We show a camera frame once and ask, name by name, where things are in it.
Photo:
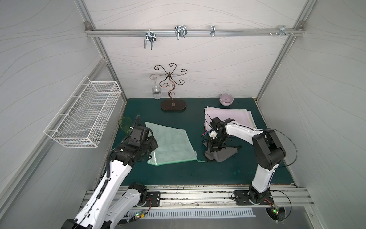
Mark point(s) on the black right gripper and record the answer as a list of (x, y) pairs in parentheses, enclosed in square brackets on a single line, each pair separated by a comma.
[(216, 144)]

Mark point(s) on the grey microfibre cloth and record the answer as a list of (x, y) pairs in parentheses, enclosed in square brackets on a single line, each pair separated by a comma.
[(222, 154)]

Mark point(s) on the pink mesh document bag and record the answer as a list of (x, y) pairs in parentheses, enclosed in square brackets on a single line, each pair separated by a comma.
[(253, 118)]

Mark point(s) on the green mesh document bag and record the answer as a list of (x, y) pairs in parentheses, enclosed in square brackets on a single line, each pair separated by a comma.
[(173, 146)]

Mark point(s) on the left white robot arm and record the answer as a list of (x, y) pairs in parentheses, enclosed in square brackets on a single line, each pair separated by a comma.
[(100, 212)]

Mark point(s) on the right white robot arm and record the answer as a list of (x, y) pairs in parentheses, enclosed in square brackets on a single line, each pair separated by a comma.
[(268, 149)]

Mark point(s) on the green drinking glass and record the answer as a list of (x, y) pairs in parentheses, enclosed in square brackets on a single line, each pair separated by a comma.
[(125, 123)]

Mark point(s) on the purple bowl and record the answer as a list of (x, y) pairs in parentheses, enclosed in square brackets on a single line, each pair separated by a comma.
[(226, 99)]

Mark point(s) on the bronze scroll stand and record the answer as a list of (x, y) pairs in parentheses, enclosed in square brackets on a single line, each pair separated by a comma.
[(171, 104)]

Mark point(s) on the hanging wine glass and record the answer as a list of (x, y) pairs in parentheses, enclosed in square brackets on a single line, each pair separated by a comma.
[(156, 90)]

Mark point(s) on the metal hook clamp middle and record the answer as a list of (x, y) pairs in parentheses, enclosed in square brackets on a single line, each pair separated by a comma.
[(180, 31)]

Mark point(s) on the metal hook clamp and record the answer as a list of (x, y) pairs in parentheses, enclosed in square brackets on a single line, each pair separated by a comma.
[(150, 38), (180, 31)]

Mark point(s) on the metal hook clamp left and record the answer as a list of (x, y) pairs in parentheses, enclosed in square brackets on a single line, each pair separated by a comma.
[(150, 38)]

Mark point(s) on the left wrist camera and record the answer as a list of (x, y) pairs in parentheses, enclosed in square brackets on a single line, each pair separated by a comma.
[(140, 133)]

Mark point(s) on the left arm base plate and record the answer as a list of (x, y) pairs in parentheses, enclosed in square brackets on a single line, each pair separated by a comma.
[(152, 198)]

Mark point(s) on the white wire basket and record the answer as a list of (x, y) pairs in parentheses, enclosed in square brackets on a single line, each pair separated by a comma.
[(82, 120)]

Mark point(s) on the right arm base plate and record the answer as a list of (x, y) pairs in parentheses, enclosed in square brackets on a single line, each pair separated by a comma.
[(252, 197)]

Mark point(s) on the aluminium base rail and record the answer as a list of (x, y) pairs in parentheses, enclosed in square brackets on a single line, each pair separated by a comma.
[(222, 196)]

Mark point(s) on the metal ring clamp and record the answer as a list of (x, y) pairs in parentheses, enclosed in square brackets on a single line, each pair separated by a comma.
[(212, 31)]

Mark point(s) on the aluminium top rail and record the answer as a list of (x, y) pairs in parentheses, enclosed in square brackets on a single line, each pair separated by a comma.
[(190, 32)]

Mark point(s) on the metal bracket right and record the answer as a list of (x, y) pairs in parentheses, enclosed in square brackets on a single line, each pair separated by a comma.
[(282, 32)]

